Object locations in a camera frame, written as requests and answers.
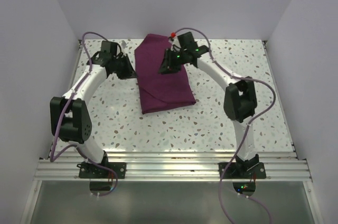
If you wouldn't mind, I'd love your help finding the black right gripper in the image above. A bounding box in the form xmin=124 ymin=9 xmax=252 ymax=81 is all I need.
xmin=158 ymin=48 xmax=187 ymax=75

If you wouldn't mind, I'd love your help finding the purple cloth mat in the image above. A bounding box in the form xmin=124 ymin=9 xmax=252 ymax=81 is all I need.
xmin=134 ymin=34 xmax=196 ymax=114

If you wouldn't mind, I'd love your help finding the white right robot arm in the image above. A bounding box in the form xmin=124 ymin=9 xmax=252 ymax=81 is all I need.
xmin=158 ymin=32 xmax=259 ymax=178

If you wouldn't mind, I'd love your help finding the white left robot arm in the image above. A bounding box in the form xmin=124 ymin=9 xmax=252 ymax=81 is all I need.
xmin=50 ymin=40 xmax=137 ymax=178

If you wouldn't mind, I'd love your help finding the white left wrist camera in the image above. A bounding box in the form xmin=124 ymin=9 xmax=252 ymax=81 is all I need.
xmin=121 ymin=40 xmax=127 ymax=49

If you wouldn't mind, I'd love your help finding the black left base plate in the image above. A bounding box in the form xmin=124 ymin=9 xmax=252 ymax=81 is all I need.
xmin=77 ymin=162 xmax=127 ymax=179

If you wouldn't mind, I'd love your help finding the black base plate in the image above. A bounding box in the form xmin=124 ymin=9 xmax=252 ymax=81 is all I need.
xmin=218 ymin=162 xmax=267 ymax=180
xmin=77 ymin=162 xmax=127 ymax=179

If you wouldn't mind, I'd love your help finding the aluminium rail frame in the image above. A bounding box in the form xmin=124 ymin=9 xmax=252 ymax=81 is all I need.
xmin=22 ymin=40 xmax=318 ymax=223

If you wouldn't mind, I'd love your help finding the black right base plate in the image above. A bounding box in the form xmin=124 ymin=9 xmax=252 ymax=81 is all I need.
xmin=218 ymin=162 xmax=267 ymax=180

